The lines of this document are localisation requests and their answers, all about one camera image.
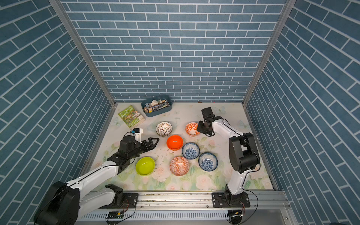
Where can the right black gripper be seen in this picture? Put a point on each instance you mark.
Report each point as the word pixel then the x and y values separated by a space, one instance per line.
pixel 200 123

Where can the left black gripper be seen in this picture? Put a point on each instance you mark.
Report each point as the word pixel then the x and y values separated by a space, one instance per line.
pixel 151 146

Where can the orange white floral bowl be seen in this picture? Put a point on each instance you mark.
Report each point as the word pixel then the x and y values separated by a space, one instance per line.
pixel 191 129

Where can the brown lattice bowl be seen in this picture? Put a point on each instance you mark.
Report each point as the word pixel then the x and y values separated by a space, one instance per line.
pixel 164 129

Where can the blue floral bowl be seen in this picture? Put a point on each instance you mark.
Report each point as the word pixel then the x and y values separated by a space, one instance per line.
pixel 190 150
pixel 208 161

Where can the orange geometric pattern bowl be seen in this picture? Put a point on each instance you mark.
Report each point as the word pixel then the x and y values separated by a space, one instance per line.
pixel 179 166

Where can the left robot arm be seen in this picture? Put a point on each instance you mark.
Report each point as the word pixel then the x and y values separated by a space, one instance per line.
pixel 66 202

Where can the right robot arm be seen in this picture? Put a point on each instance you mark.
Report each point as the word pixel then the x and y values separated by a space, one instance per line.
pixel 243 152

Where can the lime green bowl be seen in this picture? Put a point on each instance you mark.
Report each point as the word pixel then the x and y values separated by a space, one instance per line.
pixel 145 166

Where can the plain orange bowl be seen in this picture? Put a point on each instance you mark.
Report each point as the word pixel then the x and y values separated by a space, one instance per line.
pixel 175 142

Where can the green paperback book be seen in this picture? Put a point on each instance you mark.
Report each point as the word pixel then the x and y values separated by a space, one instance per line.
pixel 131 117

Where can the items in bin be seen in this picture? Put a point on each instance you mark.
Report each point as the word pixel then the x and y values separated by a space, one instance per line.
pixel 156 105

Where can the teal plastic bin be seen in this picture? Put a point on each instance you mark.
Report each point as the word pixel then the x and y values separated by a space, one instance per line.
pixel 164 110

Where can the white vent strip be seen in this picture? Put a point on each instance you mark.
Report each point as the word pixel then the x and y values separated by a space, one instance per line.
pixel 159 215

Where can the left circuit board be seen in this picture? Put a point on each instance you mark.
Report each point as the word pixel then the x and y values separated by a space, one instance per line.
pixel 115 215

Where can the circuit board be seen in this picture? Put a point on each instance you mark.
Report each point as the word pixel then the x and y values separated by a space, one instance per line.
pixel 115 215
pixel 235 217

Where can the right circuit board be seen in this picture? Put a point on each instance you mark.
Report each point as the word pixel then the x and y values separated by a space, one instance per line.
pixel 235 217

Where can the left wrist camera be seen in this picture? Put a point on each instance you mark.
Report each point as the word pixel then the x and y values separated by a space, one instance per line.
pixel 137 132

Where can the aluminium rail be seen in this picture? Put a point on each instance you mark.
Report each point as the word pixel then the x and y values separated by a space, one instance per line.
pixel 186 200

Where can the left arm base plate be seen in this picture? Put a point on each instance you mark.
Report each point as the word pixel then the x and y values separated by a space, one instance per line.
pixel 130 201

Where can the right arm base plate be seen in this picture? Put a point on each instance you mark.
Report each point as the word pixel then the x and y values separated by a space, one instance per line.
pixel 226 199

